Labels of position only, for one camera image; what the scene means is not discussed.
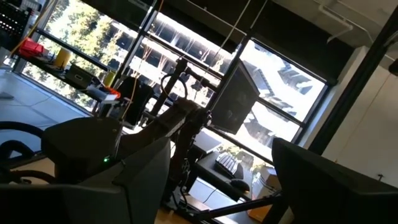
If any black office chair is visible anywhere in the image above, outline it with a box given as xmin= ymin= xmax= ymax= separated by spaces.
xmin=118 ymin=76 xmax=155 ymax=126

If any black desk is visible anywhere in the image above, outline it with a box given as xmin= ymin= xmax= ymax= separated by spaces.
xmin=194 ymin=151 xmax=259 ymax=203

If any orange hanging cable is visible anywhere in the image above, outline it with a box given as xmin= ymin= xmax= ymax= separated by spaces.
xmin=120 ymin=0 xmax=165 ymax=121

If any grey storage box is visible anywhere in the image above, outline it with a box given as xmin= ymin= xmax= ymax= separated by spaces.
xmin=65 ymin=63 xmax=93 ymax=90

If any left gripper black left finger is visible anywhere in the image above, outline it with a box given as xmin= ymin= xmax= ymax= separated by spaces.
xmin=80 ymin=136 xmax=172 ymax=224

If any yellow hanging cable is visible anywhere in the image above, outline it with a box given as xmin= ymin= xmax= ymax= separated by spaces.
xmin=9 ymin=0 xmax=55 ymax=57

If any black computer mouse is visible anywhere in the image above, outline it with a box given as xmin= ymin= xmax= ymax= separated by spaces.
xmin=229 ymin=178 xmax=251 ymax=192

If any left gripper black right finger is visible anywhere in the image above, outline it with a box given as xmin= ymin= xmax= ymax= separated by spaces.
xmin=271 ymin=137 xmax=398 ymax=224

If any white hanging cord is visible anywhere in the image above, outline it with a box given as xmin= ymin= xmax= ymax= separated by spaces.
xmin=214 ymin=0 xmax=253 ymax=63

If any black window frame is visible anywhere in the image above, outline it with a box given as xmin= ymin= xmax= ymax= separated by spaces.
xmin=12 ymin=0 xmax=339 ymax=163

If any red storage bin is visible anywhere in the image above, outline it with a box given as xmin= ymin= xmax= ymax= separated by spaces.
xmin=18 ymin=37 xmax=45 ymax=59

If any black stand pole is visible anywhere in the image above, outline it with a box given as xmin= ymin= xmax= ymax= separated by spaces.
xmin=149 ymin=57 xmax=189 ymax=126

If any black keyboard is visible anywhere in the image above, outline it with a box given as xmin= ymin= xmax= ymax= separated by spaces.
xmin=215 ymin=151 xmax=241 ymax=177

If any black workbench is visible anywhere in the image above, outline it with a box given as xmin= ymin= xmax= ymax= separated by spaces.
xmin=12 ymin=52 xmax=122 ymax=104

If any black computer monitor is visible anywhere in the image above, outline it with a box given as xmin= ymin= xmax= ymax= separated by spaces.
xmin=210 ymin=61 xmax=261 ymax=135

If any yellow container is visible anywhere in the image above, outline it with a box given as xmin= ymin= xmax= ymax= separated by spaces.
xmin=53 ymin=47 xmax=72 ymax=68
xmin=103 ymin=70 xmax=117 ymax=88

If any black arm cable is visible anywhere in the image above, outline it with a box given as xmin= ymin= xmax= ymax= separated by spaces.
xmin=0 ymin=120 xmax=57 ymax=185

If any white ceiling pipe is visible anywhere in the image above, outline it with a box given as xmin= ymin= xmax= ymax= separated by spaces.
xmin=317 ymin=2 xmax=356 ymax=44

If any black pegboard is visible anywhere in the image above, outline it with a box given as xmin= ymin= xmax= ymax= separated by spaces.
xmin=0 ymin=0 xmax=32 ymax=37

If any cardboard box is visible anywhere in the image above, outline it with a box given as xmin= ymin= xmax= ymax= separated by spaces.
xmin=247 ymin=166 xmax=282 ymax=222

